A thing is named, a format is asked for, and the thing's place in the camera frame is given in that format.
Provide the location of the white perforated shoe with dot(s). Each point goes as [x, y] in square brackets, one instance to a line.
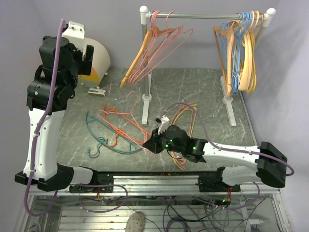
[136, 222]

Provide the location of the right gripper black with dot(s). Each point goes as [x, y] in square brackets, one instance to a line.
[152, 144]

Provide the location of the hung blue hangers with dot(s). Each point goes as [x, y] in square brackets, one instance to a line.
[239, 28]

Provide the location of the aluminium mounting rail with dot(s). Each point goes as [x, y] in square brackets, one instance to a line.
[168, 185]

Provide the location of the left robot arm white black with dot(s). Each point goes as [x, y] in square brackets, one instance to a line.
[53, 86]

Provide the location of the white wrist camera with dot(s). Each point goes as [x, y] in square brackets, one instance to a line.
[163, 124]
[75, 33]

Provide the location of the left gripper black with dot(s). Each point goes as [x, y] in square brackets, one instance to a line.
[85, 65]

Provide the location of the hung beige hangers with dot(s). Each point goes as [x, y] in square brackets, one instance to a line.
[252, 28]

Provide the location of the hung yellow hangers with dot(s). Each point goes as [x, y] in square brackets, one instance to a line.
[248, 77]

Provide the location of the orange plastic hanger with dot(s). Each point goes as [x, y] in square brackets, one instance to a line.
[130, 118]

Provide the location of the teal plastic hanger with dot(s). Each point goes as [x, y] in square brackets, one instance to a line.
[102, 141]

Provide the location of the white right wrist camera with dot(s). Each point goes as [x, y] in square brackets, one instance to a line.
[163, 124]

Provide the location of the brown wooden hanger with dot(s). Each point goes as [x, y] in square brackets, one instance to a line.
[146, 52]

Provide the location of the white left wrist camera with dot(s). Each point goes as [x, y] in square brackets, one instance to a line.
[75, 33]

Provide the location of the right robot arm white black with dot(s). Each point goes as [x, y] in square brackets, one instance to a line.
[263, 163]

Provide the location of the round beige drawer box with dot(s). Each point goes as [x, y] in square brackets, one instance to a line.
[100, 65]

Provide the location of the metal clothes rack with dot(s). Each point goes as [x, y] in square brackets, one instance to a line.
[145, 15]

